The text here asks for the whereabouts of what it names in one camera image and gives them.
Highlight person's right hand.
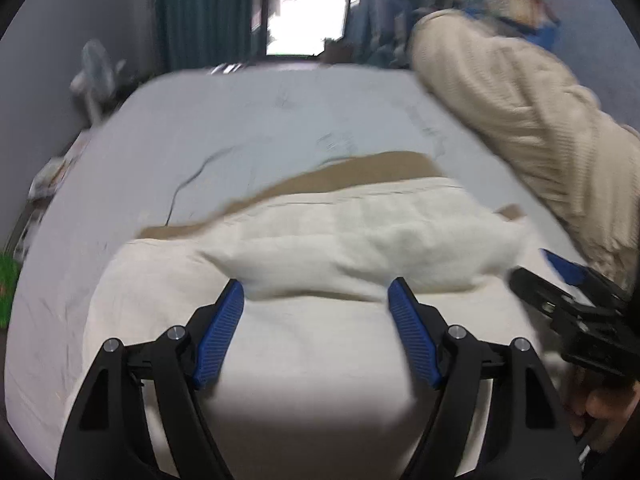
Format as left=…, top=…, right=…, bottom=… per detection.
left=565, top=378, right=639, bottom=452

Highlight light blue bed sheet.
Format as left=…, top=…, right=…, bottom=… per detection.
left=4, top=66, right=576, bottom=479

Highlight cream knitted blanket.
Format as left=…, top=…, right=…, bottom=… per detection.
left=409, top=10, right=639, bottom=290

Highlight green object on floor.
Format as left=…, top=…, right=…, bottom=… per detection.
left=0, top=252, right=21, bottom=330

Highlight teal curtain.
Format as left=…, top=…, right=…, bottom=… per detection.
left=153, top=0, right=268, bottom=72

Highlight papers on floor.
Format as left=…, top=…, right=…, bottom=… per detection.
left=8, top=130, right=92, bottom=263

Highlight window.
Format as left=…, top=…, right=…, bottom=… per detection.
left=262, top=0, right=348, bottom=58

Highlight cream puffer jacket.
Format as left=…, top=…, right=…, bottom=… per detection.
left=81, top=149, right=572, bottom=480

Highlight white standing fan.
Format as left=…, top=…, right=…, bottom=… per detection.
left=70, top=39, right=126, bottom=126

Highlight colourful items pile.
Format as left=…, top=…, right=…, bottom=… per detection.
left=367, top=0, right=560, bottom=68

